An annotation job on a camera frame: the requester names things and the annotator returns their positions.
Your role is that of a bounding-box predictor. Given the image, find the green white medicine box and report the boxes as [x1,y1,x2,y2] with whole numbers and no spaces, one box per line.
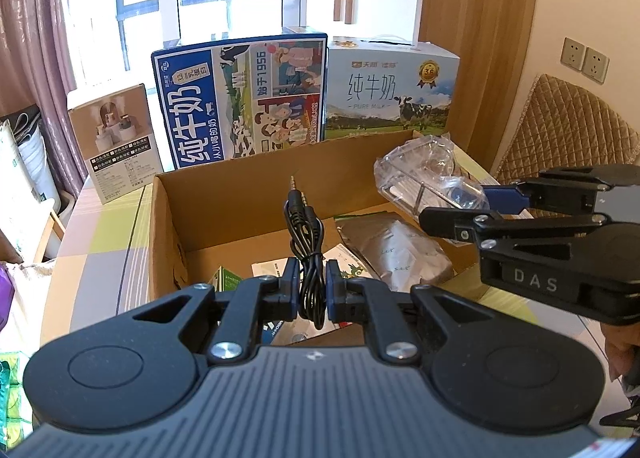
[208,267,242,293]

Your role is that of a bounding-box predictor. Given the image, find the clear plastic bag with hook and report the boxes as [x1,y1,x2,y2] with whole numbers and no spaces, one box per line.
[373,134,488,219]

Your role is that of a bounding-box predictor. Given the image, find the silver foil pouch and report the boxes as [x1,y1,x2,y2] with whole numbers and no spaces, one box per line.
[334,211,456,293]

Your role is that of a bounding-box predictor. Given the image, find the black audio cable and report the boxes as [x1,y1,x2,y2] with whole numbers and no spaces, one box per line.
[283,175,328,332]

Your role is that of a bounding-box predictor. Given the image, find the person's right hand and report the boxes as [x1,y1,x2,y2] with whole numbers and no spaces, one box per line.
[600,323,640,386]

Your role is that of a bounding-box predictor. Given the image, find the brown cardboard box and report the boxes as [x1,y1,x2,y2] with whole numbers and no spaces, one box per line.
[147,129,501,347]

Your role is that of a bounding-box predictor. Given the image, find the brown quilted chair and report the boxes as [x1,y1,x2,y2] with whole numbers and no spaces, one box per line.
[495,74,639,184]

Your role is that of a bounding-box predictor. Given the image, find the checkered tablecloth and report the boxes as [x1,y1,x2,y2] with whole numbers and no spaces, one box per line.
[39,142,632,439]

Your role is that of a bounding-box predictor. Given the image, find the white cow milk box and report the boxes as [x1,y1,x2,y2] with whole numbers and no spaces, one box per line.
[324,37,460,139]

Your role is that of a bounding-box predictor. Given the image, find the blue milk carton box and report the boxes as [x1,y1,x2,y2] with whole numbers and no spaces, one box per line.
[151,27,329,169]

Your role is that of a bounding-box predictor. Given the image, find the small beige product box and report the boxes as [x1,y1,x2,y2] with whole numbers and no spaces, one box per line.
[67,84,163,204]

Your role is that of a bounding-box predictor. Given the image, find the purple tray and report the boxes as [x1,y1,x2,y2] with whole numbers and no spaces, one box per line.
[0,264,14,330]

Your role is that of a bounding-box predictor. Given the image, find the teal snack packet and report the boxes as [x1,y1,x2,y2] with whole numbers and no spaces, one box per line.
[0,352,32,452]

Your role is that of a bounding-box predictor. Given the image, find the pink curtain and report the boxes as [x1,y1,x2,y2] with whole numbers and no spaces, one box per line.
[1,0,87,196]

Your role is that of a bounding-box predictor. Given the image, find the wall power sockets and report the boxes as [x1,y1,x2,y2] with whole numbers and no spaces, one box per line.
[560,37,610,85]

